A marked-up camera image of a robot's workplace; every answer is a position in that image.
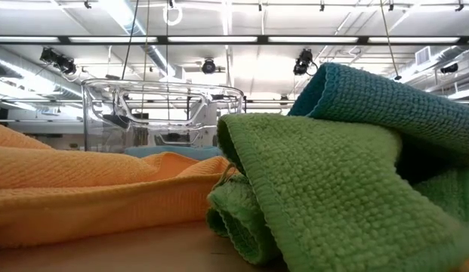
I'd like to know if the black ceiling-hung equipment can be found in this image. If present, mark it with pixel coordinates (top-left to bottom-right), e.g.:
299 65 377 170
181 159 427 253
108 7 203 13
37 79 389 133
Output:
39 47 77 76

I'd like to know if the green microfiber towel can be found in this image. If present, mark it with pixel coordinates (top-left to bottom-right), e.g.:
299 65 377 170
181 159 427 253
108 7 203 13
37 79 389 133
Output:
205 112 469 272

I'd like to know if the dark round ceiling fixture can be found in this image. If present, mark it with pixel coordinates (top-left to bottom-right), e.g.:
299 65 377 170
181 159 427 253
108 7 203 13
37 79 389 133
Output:
201 58 218 75

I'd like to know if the black overhead camera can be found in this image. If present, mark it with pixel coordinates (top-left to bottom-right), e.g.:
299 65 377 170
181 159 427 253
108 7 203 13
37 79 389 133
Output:
293 48 319 77

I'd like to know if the black monitor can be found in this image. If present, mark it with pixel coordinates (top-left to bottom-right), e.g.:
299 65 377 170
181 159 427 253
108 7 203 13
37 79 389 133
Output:
103 112 131 129

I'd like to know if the white ceiling vent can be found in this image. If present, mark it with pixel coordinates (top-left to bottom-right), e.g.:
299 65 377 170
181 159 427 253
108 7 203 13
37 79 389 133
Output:
415 45 432 66

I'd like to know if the white hanging ring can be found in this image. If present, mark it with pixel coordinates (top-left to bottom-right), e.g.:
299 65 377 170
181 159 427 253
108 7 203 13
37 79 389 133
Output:
162 2 184 26

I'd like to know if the clear plastic bin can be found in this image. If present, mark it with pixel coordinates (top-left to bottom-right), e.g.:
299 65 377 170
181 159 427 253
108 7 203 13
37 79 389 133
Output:
82 78 245 153

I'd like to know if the thin hanging cable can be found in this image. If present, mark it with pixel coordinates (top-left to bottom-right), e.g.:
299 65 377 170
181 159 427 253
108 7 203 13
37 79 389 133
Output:
165 0 171 122

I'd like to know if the blue microfiber towel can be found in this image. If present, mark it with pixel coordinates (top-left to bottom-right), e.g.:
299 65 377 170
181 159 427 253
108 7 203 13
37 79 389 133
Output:
288 62 469 186
123 145 224 162

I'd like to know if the yellowish hanging cable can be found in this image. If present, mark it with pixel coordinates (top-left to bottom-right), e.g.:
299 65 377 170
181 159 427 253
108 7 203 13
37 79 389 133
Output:
141 0 151 114

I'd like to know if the dark hanging cable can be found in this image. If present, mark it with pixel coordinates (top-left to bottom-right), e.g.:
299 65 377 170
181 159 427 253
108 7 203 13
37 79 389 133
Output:
120 0 140 81

